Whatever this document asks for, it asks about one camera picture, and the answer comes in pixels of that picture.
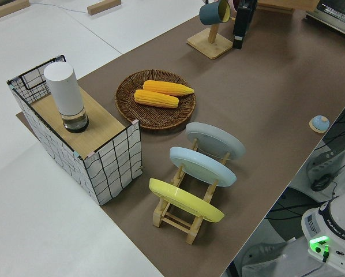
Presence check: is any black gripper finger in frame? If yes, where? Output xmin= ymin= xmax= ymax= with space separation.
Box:
xmin=232 ymin=34 xmax=245 ymax=50

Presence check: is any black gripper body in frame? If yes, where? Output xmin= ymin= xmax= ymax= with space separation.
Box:
xmin=232 ymin=0 xmax=258 ymax=37

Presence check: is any wooden mug tree stand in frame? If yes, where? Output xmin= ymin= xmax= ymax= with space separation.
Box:
xmin=186 ymin=0 xmax=234 ymax=61

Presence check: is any dark blue mug yellow inside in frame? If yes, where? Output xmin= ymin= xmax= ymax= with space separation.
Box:
xmin=199 ymin=0 xmax=231 ymax=26

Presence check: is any long yellow corn cob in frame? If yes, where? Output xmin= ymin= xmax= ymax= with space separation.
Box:
xmin=142 ymin=80 xmax=196 ymax=97

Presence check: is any white toaster oven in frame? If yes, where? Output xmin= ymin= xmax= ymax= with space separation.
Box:
xmin=303 ymin=0 xmax=345 ymax=40

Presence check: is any short yellow corn cob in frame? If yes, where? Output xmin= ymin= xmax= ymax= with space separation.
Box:
xmin=134 ymin=89 xmax=180 ymax=109

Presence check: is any grey plate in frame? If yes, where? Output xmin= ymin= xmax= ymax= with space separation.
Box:
xmin=185 ymin=122 xmax=246 ymax=166

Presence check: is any blue dome bell wooden base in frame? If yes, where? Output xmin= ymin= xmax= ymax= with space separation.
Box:
xmin=309 ymin=115 xmax=331 ymax=133

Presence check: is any brown wicker basket tray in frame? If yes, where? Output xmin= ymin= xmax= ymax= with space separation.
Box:
xmin=115 ymin=69 xmax=197 ymax=133

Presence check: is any light blue plate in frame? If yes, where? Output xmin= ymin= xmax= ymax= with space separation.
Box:
xmin=169 ymin=147 xmax=237 ymax=188

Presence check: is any plain wooden block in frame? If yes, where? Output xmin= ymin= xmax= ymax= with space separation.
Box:
xmin=0 ymin=0 xmax=29 ymax=20
xmin=87 ymin=0 xmax=122 ymax=16

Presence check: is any yellow plate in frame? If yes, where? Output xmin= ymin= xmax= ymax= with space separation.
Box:
xmin=148 ymin=178 xmax=226 ymax=223

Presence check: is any wooden plate rack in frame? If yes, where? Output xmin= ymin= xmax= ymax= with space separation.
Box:
xmin=152 ymin=137 xmax=231 ymax=245

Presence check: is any black coiled cable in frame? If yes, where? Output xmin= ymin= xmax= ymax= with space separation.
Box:
xmin=310 ymin=175 xmax=333 ymax=192

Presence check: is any grid wire shelf wooden board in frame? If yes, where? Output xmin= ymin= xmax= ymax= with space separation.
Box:
xmin=6 ymin=54 xmax=144 ymax=207

